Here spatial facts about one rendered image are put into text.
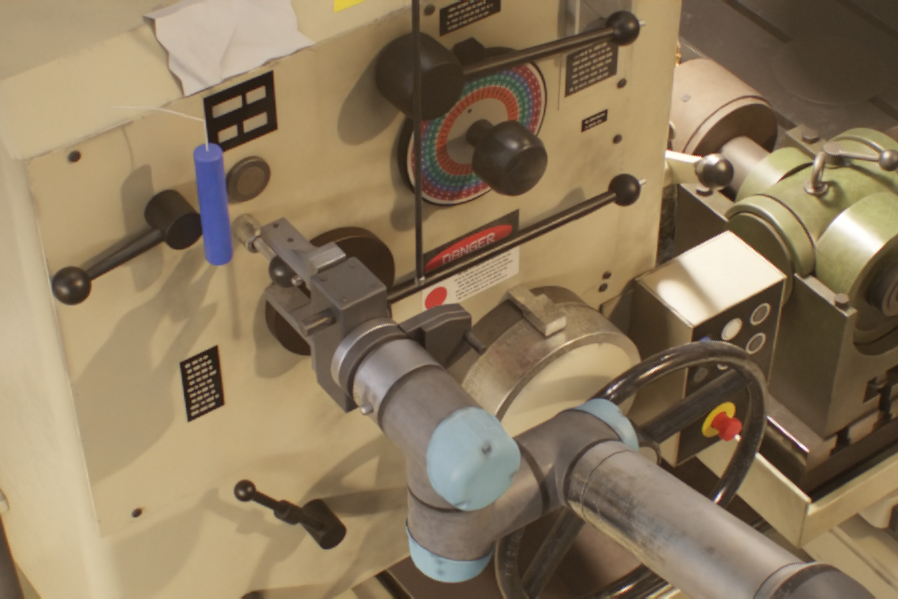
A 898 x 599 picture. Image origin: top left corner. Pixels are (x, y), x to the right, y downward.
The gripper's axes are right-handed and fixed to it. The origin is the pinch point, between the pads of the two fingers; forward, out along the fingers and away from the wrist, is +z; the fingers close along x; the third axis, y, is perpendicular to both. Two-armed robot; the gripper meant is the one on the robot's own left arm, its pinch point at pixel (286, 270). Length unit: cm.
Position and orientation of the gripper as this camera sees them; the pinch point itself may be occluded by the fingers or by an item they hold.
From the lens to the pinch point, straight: 173.5
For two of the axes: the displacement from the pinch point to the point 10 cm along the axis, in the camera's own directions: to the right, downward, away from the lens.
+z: -5.8, -5.5, 5.9
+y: -8.1, 4.0, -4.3
